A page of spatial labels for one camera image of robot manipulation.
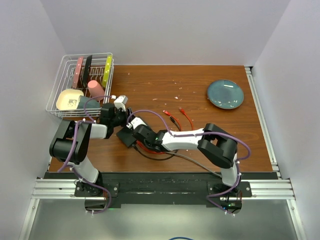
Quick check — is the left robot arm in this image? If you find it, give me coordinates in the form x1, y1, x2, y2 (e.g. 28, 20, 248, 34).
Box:
49, 103, 132, 197

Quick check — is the yellow-green plate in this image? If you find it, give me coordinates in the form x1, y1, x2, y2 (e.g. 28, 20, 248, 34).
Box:
101, 55, 113, 88

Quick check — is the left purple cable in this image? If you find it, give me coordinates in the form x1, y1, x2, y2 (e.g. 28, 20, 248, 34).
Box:
57, 94, 116, 214

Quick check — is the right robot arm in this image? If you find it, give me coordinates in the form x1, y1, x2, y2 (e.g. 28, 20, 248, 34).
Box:
127, 123, 241, 197

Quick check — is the black ethernet cable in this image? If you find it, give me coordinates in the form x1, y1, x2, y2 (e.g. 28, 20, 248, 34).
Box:
133, 115, 182, 161

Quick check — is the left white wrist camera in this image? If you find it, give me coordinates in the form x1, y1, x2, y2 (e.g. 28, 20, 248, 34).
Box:
113, 95, 128, 112

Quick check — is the black plate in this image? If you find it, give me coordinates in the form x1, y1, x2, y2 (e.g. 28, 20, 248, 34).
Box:
81, 55, 93, 88

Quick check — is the pink cup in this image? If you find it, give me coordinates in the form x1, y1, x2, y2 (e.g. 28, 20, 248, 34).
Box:
87, 80, 105, 101

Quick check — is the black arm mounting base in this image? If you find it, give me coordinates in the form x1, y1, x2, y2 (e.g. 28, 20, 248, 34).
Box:
42, 171, 279, 209

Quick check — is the purple cable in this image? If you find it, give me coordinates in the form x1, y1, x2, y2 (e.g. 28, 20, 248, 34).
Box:
57, 94, 116, 214
126, 109, 252, 214

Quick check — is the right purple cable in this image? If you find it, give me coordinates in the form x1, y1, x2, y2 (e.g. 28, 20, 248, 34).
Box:
126, 109, 252, 214

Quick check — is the grey ethernet cable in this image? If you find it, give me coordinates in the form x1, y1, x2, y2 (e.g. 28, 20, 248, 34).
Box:
172, 152, 224, 179

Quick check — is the red ethernet cable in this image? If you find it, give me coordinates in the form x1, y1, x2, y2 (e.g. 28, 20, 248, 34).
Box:
136, 107, 195, 155

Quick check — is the cream square bowl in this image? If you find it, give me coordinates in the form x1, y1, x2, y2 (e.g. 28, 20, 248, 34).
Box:
56, 88, 84, 111

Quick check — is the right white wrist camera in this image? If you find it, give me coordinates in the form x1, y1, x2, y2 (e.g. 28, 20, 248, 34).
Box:
126, 117, 147, 130

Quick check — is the pink plate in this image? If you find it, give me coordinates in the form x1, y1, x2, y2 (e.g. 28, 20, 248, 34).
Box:
71, 56, 84, 89

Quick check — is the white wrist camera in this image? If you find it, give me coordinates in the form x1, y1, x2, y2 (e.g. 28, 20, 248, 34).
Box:
126, 117, 147, 130
113, 95, 128, 112

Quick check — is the black network switch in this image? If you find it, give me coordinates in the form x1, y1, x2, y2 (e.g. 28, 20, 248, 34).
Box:
116, 126, 137, 149

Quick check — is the dark teal cup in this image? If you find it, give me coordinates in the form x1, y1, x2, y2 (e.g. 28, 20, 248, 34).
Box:
76, 95, 101, 110

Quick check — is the teal ceramic plate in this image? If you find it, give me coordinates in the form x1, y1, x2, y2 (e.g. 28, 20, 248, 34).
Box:
206, 79, 245, 110

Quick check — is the white wire dish rack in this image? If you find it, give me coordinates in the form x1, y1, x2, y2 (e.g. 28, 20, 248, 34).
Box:
45, 52, 114, 118

